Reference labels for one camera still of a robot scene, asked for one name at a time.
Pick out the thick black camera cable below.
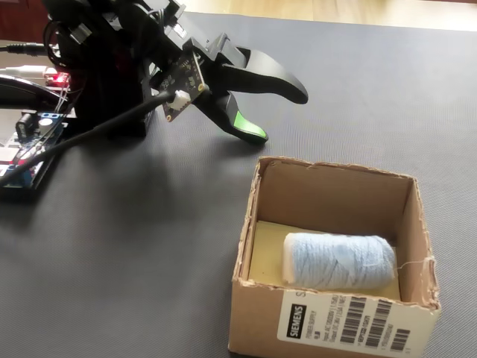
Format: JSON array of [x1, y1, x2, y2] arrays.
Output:
[[0, 90, 177, 188]]

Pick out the white usb plug cable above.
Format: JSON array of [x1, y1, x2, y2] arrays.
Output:
[[0, 64, 52, 78]]

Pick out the black curved band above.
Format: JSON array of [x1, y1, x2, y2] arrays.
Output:
[[0, 73, 65, 112]]

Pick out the small red lit controller board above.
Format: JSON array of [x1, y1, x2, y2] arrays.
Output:
[[42, 68, 74, 90]]

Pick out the black textured table mat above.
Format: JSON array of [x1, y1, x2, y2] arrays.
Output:
[[0, 10, 477, 358]]

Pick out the black camera circuit board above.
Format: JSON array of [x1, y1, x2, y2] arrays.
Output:
[[158, 50, 210, 124]]

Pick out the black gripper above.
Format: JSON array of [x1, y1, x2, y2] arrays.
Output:
[[181, 31, 310, 147]]

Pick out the blue yarn foam block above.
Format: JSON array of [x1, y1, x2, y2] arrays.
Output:
[[282, 230, 397, 291]]

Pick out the black power plug cable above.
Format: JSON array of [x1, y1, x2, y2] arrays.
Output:
[[0, 42, 48, 57]]

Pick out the circuit board with blue terminals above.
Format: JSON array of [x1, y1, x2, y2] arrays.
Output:
[[0, 110, 71, 193]]

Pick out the open cardboard box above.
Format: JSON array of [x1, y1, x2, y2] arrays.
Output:
[[227, 155, 443, 358]]

